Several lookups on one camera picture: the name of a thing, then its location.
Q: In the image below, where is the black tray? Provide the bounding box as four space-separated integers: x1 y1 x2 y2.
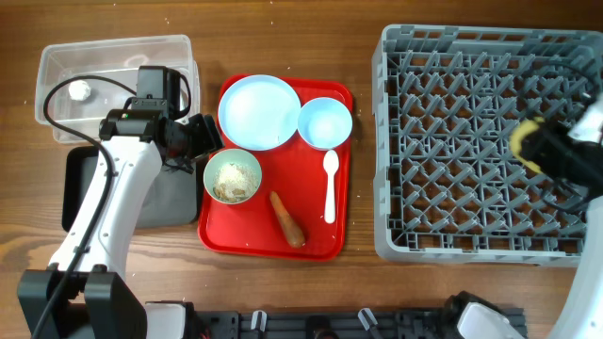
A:
61 146 199 232

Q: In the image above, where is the light blue bowl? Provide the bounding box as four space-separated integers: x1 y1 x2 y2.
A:
298 97 353 151

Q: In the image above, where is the green bowl with rice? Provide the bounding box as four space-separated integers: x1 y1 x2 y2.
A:
203 149 262 204

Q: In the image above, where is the light blue plate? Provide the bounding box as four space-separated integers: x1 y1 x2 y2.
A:
218 74 302 151

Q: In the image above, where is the grey dishwasher rack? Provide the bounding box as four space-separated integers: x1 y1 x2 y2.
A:
371 24 602 267

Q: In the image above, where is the crumpled white paper ball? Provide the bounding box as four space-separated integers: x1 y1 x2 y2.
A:
68 80 92 102

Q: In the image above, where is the orange carrot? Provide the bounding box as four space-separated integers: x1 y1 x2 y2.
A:
269 191 305 249

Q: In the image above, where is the yellow plastic cup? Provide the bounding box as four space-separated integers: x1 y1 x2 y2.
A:
509 118 544 174

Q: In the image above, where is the white plastic spoon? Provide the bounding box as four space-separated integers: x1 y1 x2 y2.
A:
323 150 339 224

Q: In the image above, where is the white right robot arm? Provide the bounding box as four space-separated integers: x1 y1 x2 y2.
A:
510 96 602 339

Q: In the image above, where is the red plastic tray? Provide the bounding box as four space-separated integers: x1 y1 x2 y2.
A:
197 73 354 262

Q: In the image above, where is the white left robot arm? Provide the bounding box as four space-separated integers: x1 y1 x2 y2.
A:
18 109 224 338

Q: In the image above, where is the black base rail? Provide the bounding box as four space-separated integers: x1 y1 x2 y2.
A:
140 290 527 339

